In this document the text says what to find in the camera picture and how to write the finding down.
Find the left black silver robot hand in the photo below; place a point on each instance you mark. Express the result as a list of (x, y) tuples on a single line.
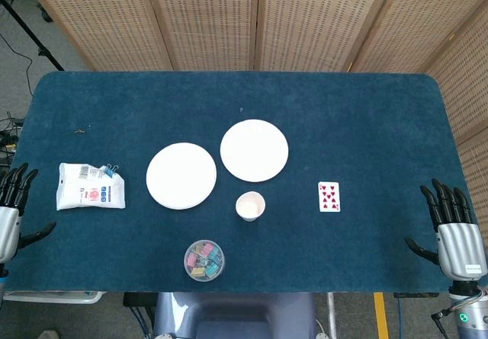
[(8, 221)]

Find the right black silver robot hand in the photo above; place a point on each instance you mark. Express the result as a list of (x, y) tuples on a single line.
[(459, 247)]

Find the white paper plate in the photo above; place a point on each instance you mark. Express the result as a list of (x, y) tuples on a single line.
[(254, 150), (181, 176)]

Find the right purple-grey robot arm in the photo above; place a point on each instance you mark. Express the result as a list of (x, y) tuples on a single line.
[(467, 316)]

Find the white printed plastic bag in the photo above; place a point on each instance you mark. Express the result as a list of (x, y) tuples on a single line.
[(89, 192)]

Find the white flat board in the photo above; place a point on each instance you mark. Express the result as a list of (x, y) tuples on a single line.
[(53, 297)]

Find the blue binder clip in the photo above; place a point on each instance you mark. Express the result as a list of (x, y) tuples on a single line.
[(111, 170)]

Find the nine of hearts playing card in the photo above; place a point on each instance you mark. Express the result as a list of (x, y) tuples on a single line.
[(329, 196)]

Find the white metal pole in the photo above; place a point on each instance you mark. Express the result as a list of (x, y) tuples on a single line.
[(331, 314)]

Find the dark blue table carpet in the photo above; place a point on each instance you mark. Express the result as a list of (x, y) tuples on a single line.
[(343, 133)]

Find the black tripod stand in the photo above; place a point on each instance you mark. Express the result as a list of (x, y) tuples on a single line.
[(32, 38)]

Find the clear tub of binder clips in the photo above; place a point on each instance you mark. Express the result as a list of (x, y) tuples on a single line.
[(204, 261)]

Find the white paper cup blue flower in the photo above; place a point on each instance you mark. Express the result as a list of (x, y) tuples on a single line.
[(250, 205)]

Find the purple-grey robot torso base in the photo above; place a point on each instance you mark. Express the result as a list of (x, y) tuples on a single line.
[(236, 316)]

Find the woven wooden folding screen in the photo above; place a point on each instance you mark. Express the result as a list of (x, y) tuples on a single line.
[(213, 19)]

